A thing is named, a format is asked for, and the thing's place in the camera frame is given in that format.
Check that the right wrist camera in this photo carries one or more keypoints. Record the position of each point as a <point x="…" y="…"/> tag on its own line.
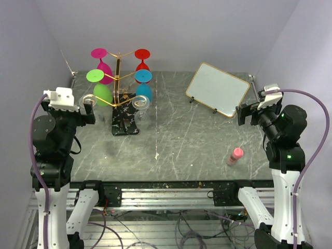
<point x="269" y="96"/>

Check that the green plastic wine glass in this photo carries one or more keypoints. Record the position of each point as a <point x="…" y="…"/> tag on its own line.
<point x="101" y="92"/>

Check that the pink plastic wine glass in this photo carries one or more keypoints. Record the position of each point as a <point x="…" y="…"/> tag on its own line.
<point x="100" y="53"/>

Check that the clear glass cup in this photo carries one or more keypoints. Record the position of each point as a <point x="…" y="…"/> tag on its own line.
<point x="141" y="116"/>
<point x="91" y="99"/>

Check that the gold wine glass rack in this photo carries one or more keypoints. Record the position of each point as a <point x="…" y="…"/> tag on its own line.
<point x="122" y="109"/>

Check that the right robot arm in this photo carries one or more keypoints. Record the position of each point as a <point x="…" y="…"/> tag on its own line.
<point x="283" y="128"/>

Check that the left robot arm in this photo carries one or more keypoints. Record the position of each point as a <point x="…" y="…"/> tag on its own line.
<point x="50" y="144"/>

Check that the small pink bottle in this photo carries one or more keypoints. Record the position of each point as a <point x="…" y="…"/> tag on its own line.
<point x="235" y="156"/>

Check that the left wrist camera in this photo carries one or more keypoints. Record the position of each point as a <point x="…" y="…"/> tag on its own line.
<point x="61" y="99"/>

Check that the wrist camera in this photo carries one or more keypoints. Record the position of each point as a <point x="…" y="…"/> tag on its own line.
<point x="269" y="96"/>
<point x="61" y="99"/>

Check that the red plastic wine glass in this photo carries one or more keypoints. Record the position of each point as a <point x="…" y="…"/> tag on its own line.
<point x="142" y="54"/>

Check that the aluminium frame rail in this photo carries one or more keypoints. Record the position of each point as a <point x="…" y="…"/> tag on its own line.
<point x="164" y="199"/>

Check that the blue plastic wine glass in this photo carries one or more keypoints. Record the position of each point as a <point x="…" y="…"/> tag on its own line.
<point x="144" y="77"/>

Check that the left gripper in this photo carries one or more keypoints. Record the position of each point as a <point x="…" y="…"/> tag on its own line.
<point x="82" y="119"/>

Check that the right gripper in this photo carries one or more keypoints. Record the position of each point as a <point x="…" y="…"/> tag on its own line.
<point x="244" y="110"/>

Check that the gold framed whiteboard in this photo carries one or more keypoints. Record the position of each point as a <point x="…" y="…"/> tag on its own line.
<point x="217" y="89"/>

